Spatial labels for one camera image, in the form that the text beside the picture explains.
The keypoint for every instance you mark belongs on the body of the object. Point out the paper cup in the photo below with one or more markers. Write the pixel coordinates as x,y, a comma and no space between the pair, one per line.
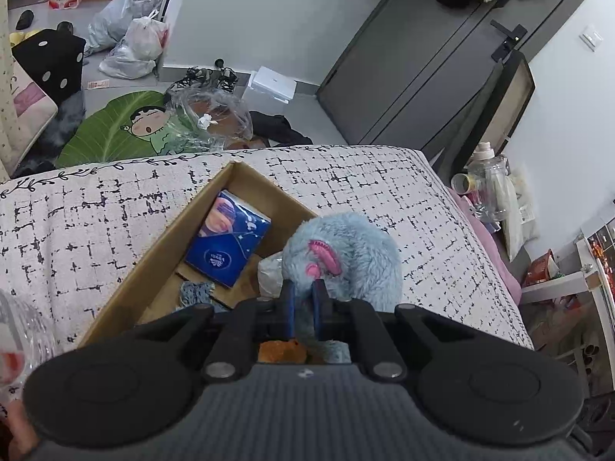
463,183

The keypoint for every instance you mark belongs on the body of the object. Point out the clear plastic bag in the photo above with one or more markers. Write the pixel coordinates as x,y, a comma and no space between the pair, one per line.
226,115

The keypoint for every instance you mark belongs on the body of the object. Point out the black cloth on floor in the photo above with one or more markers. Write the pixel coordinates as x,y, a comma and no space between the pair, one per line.
278,127

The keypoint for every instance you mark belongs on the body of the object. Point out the blue tissue pack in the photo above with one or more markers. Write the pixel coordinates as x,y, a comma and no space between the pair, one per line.
226,249

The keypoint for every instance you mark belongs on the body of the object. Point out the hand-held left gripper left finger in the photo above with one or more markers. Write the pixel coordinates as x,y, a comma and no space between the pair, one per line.
288,309

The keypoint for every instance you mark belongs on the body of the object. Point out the blue plush toy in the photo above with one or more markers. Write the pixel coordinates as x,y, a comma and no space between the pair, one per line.
365,259

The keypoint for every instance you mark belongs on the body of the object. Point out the white table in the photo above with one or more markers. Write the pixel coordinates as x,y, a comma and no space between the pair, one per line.
557,281

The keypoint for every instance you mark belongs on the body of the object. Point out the cardboard box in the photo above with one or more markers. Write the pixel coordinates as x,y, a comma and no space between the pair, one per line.
158,269

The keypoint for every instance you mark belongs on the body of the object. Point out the white plastic bag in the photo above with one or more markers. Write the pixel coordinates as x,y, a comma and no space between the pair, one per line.
144,41

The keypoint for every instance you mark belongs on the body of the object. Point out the green leaf cartoon mat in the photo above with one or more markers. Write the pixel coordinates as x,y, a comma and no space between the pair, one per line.
101,134

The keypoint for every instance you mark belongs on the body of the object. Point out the white plastic-wrapped soft pack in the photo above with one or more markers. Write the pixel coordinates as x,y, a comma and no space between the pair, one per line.
270,273

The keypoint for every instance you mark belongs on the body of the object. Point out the pink blanket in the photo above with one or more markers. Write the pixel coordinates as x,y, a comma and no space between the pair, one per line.
485,245

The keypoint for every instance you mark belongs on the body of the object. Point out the white black-patterned bed blanket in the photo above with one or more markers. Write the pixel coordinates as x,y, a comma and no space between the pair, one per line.
72,230

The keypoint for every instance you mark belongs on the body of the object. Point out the grey door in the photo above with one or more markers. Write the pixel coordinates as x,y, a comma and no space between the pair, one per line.
408,72

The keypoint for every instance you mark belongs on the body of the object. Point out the clear bottle red label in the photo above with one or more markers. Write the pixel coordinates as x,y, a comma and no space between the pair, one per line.
24,331

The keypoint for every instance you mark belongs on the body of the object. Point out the clear plastic bottle white cap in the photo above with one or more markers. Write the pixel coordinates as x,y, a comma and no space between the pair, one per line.
490,182

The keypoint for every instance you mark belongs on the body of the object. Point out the black slipper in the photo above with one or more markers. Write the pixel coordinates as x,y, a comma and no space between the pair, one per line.
25,19
65,28

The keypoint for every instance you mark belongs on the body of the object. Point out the white printed bag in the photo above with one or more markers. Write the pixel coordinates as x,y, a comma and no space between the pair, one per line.
519,221

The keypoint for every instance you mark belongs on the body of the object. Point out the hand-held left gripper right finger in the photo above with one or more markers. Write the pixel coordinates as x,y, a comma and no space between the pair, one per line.
318,309

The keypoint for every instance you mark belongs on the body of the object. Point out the black dotted cushion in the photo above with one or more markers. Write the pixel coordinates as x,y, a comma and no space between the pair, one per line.
53,67

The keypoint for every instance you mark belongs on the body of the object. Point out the pink cushion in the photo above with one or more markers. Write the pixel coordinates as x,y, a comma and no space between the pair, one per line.
29,105

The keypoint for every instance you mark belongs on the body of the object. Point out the burger plush toy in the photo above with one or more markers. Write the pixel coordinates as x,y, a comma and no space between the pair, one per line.
281,351

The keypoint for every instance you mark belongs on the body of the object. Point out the white light switch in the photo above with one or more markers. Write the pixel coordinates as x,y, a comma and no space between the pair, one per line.
591,41

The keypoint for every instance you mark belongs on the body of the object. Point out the grey knitted item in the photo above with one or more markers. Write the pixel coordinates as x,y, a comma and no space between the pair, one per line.
194,293

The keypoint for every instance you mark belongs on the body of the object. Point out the grey plastic bag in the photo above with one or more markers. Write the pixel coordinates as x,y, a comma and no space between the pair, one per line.
113,19

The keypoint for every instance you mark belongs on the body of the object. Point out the black-framed board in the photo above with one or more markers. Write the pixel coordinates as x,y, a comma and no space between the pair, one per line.
509,101

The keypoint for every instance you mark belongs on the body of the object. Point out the black equipment on floor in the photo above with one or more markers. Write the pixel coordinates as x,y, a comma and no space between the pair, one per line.
211,74

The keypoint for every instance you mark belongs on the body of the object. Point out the white flat box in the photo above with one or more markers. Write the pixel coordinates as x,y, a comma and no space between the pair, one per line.
274,84

